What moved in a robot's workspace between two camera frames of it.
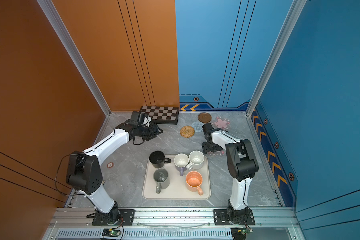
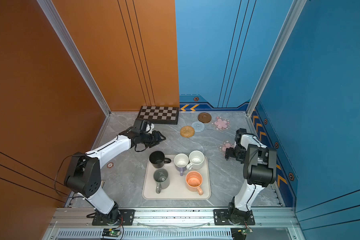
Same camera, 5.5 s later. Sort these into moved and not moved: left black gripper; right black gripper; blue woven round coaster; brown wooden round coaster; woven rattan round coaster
Moved: left black gripper; right black gripper
Not moved: brown wooden round coaster; blue woven round coaster; woven rattan round coaster
